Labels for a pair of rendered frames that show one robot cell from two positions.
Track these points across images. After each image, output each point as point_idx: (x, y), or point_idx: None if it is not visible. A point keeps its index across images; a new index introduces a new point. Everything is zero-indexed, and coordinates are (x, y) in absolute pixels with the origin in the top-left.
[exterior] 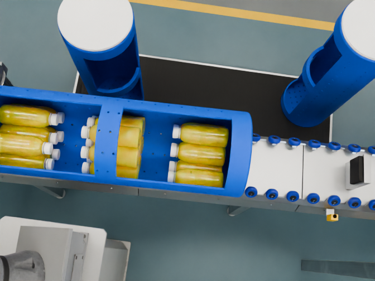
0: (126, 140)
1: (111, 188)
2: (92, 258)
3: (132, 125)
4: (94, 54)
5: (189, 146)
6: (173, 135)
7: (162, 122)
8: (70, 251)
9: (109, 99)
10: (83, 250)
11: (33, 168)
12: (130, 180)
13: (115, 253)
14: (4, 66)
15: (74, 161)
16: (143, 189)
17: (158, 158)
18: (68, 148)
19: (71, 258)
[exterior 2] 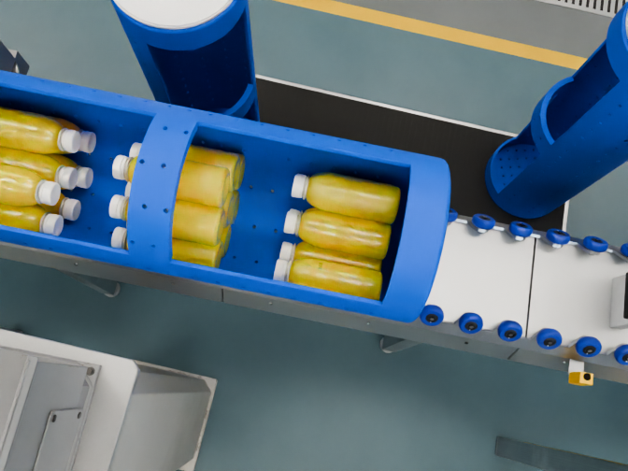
0: (199, 189)
1: (174, 284)
2: (103, 419)
3: (215, 164)
4: (164, 35)
5: (321, 216)
6: (292, 191)
7: (277, 168)
8: (32, 406)
9: (173, 107)
10: (84, 400)
11: (10, 227)
12: (199, 269)
13: (176, 402)
14: (22, 59)
15: (106, 227)
16: (232, 291)
17: (264, 235)
18: (100, 202)
19: (37, 421)
